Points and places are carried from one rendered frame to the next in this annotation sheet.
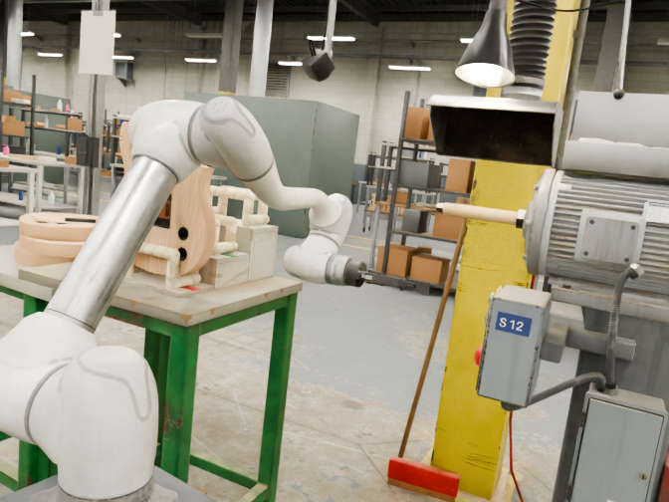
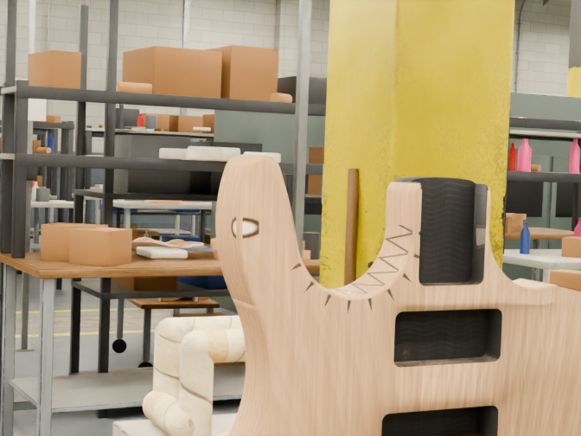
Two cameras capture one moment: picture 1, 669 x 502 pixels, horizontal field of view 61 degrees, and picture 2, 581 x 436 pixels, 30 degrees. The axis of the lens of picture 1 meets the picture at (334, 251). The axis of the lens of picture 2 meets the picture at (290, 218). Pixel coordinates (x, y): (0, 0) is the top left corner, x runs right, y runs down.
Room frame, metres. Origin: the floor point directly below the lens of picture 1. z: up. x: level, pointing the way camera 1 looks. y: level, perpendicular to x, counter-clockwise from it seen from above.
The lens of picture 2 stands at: (1.17, 1.19, 1.38)
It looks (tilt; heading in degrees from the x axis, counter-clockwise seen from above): 3 degrees down; 309
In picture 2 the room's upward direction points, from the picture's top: 2 degrees clockwise
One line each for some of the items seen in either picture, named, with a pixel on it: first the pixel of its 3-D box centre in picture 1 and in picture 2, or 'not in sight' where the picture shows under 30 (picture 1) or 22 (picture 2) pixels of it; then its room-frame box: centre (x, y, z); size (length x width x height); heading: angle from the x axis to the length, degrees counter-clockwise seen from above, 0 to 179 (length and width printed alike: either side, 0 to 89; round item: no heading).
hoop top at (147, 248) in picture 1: (150, 249); not in sight; (1.55, 0.51, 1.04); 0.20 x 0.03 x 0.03; 63
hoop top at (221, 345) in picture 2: (228, 192); (277, 343); (1.84, 0.36, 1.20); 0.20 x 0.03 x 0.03; 63
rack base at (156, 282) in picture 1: (161, 282); not in sight; (1.59, 0.49, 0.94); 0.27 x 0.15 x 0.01; 64
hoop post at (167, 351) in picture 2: (222, 203); (169, 378); (1.95, 0.40, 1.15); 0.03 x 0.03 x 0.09
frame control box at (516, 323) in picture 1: (549, 362); not in sight; (1.09, -0.45, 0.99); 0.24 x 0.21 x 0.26; 65
